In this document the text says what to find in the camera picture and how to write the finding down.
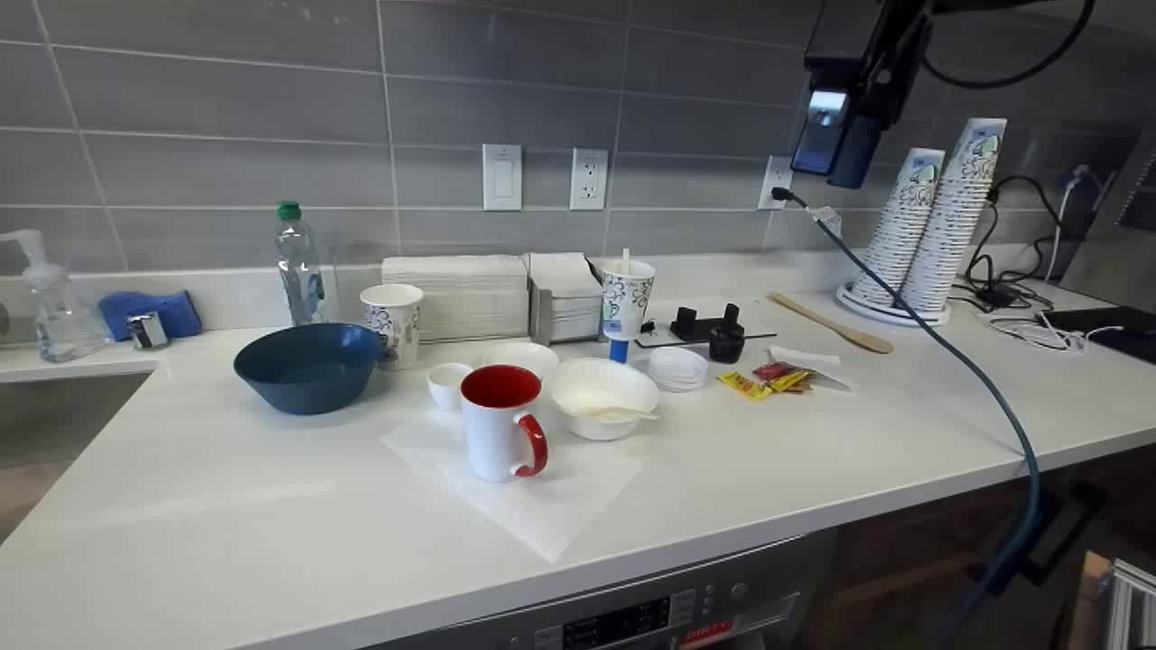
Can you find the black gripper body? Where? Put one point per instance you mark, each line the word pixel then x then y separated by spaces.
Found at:
pixel 836 144

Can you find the small black object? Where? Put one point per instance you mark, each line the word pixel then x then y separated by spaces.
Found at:
pixel 729 347

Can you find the white bowl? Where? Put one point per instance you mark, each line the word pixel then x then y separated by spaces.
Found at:
pixel 601 385

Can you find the dark blue bowl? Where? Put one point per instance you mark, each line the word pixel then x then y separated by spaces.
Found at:
pixel 307 374

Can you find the short paper cup stack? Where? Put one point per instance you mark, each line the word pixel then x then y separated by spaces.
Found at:
pixel 904 222

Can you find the white plate under cup stacks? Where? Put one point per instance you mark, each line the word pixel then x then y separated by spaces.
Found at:
pixel 880 314

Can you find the wooden spoon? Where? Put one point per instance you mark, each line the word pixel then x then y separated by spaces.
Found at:
pixel 832 321

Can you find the white paper sachet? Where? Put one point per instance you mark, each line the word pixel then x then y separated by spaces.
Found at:
pixel 798 355

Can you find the large black plastic holder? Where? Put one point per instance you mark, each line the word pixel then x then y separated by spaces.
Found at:
pixel 700 321

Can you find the red ketchup sachet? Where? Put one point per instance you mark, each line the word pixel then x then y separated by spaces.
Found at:
pixel 772 369

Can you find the small yellow sachet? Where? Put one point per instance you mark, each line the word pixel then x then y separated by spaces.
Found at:
pixel 792 380

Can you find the clear plastic lid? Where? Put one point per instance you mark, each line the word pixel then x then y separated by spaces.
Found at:
pixel 676 369

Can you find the blue capped white tube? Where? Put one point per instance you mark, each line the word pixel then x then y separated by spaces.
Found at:
pixel 618 352

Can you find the metal napkin dispenser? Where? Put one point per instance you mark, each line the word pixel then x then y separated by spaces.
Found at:
pixel 561 310

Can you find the black flat tablet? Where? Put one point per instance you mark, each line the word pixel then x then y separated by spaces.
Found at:
pixel 1114 331

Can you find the dark cabinet front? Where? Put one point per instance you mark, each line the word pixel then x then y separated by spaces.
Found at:
pixel 904 563

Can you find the white mug red inside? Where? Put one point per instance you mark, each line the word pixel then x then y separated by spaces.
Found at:
pixel 491 439

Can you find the small white cup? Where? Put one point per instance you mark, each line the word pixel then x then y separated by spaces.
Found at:
pixel 446 385

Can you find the white paper napkin mat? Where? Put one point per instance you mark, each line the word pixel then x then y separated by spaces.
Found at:
pixel 544 510

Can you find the patterned paper cup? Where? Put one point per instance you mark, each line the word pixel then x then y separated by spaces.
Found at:
pixel 390 314

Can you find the appliance control panel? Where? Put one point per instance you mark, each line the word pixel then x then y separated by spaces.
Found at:
pixel 626 617

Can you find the clear bottle green cap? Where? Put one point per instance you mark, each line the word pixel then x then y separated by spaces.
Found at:
pixel 297 273

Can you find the blue sponge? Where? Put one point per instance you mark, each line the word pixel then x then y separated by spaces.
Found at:
pixel 175 310

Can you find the small metal tin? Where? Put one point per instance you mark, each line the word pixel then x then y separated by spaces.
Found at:
pixel 147 331

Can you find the clear soap dispenser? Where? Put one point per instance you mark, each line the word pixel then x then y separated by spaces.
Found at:
pixel 55 317

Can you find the white wall outlet with plug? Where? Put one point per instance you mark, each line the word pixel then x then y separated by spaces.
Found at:
pixel 774 178

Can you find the white light switch plate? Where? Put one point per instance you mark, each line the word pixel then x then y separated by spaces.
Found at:
pixel 499 178

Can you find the wooden frame piece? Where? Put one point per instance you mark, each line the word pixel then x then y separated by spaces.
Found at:
pixel 1087 601

